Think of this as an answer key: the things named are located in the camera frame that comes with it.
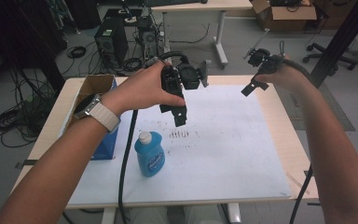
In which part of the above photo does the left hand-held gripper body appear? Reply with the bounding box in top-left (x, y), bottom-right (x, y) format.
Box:
top-left (158, 61), bottom-right (202, 128)

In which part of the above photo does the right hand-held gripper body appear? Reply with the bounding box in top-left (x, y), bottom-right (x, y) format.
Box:
top-left (241, 48), bottom-right (286, 98)

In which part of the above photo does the blue dish soap bottle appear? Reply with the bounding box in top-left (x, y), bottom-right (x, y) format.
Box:
top-left (133, 131), bottom-right (166, 178)

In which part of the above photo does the person's right hand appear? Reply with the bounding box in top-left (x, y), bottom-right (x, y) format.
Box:
top-left (255, 56), bottom-right (312, 95)

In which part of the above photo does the person's left hand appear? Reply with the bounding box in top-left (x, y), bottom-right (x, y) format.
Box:
top-left (100, 60), bottom-right (186, 119)

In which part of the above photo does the brown cardboard box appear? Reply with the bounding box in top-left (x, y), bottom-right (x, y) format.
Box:
top-left (250, 0), bottom-right (319, 33)

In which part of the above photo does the open-sided computer tower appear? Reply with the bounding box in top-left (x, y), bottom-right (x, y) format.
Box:
top-left (135, 16), bottom-right (160, 61)

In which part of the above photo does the black office chair base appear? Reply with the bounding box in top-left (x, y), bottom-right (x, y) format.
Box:
top-left (302, 42), bottom-right (358, 77)

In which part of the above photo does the white-legged wooden desk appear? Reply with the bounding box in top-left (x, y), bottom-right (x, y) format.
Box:
top-left (149, 0), bottom-right (255, 70)

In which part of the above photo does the black computer tower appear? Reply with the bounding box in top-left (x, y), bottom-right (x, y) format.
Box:
top-left (93, 16), bottom-right (130, 69)

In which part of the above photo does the wristwatch with white band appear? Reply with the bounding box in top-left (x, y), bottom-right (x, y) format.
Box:
top-left (73, 93), bottom-right (121, 134)

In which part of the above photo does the white paper mat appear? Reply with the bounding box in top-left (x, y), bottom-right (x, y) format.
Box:
top-left (69, 83), bottom-right (294, 207)

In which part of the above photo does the grey floor mat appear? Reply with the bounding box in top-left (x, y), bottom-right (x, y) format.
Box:
top-left (274, 83), bottom-right (357, 133)

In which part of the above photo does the white table leg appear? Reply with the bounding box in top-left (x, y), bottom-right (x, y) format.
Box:
top-left (100, 206), bottom-right (117, 224)
top-left (226, 203), bottom-right (242, 224)

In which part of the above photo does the dark curtain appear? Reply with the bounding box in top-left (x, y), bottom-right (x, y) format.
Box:
top-left (0, 0), bottom-right (68, 94)

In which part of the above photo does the black tape strip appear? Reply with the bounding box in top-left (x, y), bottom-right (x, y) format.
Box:
top-left (14, 159), bottom-right (39, 170)

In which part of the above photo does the coiled black cable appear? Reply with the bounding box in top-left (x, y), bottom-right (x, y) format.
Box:
top-left (65, 45), bottom-right (88, 60)
top-left (122, 57), bottom-right (144, 73)

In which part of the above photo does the black metal post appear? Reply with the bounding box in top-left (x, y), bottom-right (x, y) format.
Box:
top-left (309, 0), bottom-right (358, 91)

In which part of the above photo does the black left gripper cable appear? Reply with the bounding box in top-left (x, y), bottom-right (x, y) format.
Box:
top-left (117, 50), bottom-right (190, 224)

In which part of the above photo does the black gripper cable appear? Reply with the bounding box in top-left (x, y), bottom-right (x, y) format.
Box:
top-left (279, 40), bottom-right (314, 224)
top-left (117, 50), bottom-right (190, 224)

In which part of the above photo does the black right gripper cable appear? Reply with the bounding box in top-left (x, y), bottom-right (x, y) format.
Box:
top-left (279, 40), bottom-right (314, 224)

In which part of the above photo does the tangle of black floor cables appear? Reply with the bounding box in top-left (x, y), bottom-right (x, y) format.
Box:
top-left (0, 66), bottom-right (59, 148)

